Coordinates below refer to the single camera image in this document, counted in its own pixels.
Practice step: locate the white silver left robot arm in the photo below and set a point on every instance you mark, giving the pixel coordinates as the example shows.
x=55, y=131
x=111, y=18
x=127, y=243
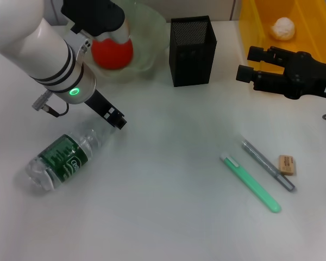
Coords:
x=38, y=51

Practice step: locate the grey pen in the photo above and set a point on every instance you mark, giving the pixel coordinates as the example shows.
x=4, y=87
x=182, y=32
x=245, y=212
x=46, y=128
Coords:
x=266, y=163

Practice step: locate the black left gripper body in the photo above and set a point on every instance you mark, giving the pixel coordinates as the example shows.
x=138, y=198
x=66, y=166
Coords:
x=97, y=103

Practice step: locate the white paper ball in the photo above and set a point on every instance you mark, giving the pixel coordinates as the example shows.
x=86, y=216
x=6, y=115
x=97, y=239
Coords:
x=283, y=28

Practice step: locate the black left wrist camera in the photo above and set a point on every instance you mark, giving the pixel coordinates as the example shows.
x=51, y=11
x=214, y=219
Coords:
x=95, y=16

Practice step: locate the red-orange toy orange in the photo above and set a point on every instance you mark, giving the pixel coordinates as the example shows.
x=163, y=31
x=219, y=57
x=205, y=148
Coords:
x=111, y=55

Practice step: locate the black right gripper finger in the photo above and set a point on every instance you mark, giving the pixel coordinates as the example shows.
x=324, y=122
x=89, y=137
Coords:
x=271, y=55
x=271, y=81

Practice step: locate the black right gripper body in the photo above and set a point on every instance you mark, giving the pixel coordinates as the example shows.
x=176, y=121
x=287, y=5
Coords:
x=312, y=79

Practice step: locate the black mesh pen holder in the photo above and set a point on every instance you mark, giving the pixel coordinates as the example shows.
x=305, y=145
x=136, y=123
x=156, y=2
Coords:
x=193, y=57

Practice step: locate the tan eraser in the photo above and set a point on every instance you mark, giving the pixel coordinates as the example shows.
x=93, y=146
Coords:
x=287, y=164

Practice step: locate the yellow plastic bin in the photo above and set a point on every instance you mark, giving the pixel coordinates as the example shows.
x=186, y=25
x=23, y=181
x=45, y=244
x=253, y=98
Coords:
x=255, y=27

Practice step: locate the pale green glass fruit bowl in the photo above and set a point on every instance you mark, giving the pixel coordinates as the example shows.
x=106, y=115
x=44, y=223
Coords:
x=149, y=40

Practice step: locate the green pen with white clip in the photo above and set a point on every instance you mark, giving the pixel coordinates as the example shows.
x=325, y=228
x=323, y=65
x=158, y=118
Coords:
x=250, y=183

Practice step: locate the clear water bottle green label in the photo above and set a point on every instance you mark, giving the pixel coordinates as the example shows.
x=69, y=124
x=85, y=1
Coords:
x=62, y=157

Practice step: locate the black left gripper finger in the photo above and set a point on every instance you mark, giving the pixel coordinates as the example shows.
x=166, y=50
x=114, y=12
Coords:
x=116, y=118

